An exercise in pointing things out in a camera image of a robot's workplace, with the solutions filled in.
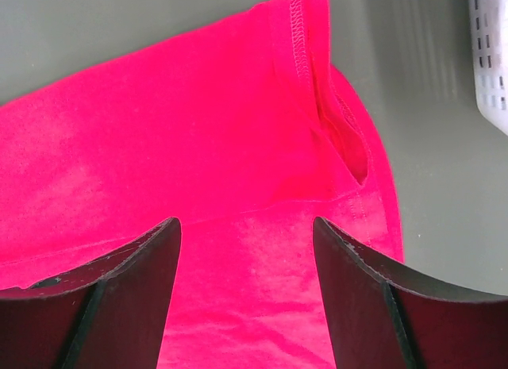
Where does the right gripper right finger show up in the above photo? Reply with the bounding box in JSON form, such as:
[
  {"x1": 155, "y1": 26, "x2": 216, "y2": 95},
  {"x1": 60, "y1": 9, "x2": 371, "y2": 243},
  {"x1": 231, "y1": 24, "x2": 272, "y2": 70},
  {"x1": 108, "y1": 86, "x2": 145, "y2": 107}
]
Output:
[{"x1": 313, "y1": 217, "x2": 507, "y2": 368}]

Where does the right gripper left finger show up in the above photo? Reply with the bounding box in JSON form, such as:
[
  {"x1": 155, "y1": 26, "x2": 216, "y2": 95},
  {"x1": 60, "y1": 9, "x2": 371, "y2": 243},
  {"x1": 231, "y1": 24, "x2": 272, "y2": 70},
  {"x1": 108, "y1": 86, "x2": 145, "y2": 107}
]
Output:
[{"x1": 1, "y1": 218, "x2": 181, "y2": 368}]

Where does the magenta t shirt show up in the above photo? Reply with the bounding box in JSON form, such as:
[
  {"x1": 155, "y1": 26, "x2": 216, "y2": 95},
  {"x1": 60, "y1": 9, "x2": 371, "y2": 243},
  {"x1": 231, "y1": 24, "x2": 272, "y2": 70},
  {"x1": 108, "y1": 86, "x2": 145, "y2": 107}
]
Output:
[{"x1": 1, "y1": 0, "x2": 403, "y2": 368}]

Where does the white plastic basket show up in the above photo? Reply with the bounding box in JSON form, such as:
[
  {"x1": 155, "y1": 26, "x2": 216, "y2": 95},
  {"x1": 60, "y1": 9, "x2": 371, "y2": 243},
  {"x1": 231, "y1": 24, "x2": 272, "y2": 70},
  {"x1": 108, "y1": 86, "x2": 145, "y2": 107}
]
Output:
[{"x1": 469, "y1": 0, "x2": 507, "y2": 133}]

